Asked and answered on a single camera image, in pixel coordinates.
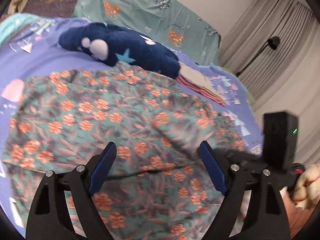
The teal patterned pillow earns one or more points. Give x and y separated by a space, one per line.
150 7

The beige pleated curtain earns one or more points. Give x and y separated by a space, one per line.
287 12

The folded pink garment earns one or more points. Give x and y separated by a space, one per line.
200 91

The folded beige garment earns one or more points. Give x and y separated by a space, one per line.
197 80

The navy plush star blanket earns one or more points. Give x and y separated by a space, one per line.
130 47

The blue printed bedspread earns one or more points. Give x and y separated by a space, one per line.
37 62

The person's right hand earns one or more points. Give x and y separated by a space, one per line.
307 187

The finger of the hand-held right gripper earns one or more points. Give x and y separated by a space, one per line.
247 161

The person's right forearm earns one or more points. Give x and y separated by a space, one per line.
297 221

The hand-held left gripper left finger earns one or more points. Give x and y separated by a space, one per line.
100 170

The teal floral print garment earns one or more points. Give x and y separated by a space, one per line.
125 110

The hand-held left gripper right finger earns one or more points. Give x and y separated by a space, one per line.
212 167

